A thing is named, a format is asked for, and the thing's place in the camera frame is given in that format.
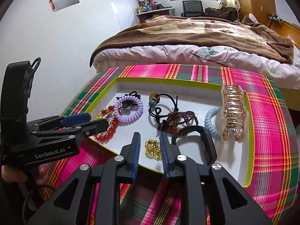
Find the red bead bracelet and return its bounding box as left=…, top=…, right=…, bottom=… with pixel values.
left=93, top=105, right=119, bottom=142

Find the pearl crystal bracelet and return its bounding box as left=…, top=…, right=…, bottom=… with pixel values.
left=95, top=112, right=116, bottom=139

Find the purple spiral hair tie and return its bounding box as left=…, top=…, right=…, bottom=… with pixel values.
left=113, top=95, right=144, bottom=125

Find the black fitness band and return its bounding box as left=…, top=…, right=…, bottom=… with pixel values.
left=171, top=125, right=217, bottom=166

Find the gold chain bracelet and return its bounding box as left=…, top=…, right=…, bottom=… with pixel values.
left=144, top=139, right=162, bottom=161

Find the dark garnet bead bracelet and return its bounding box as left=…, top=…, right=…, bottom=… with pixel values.
left=156, top=110, right=200, bottom=134

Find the rose gold hair claw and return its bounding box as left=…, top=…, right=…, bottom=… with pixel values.
left=217, top=84, right=249, bottom=143

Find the black hair tie with beads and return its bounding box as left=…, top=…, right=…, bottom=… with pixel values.
left=148, top=92, right=180, bottom=125

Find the left hand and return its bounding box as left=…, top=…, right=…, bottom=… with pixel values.
left=1, top=163, right=50, bottom=185

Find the yellow shallow tray box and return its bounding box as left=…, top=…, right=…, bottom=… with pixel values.
left=84, top=76, right=256, bottom=188

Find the plaid pink tablecloth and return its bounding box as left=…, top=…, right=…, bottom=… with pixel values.
left=43, top=64, right=295, bottom=225

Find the cluttered desk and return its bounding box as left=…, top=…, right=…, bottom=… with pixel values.
left=137, top=7, right=176, bottom=23

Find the bed with brown blanket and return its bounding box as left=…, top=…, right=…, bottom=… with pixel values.
left=89, top=16, right=299, bottom=89

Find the black office chair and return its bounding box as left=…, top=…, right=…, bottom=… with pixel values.
left=181, top=0, right=205, bottom=17

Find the wooden headboard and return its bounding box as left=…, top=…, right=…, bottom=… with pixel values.
left=271, top=21, right=300, bottom=47

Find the wooden wardrobe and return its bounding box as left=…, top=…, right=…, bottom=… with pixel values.
left=234, top=0, right=277, bottom=27

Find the black cable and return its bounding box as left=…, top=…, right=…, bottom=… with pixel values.
left=22, top=184, right=57, bottom=224

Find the black hair tie small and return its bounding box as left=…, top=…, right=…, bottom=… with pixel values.
left=116, top=91, right=141, bottom=109

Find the light blue spiral hair tie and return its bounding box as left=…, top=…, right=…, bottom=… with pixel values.
left=204, top=106, right=223, bottom=139

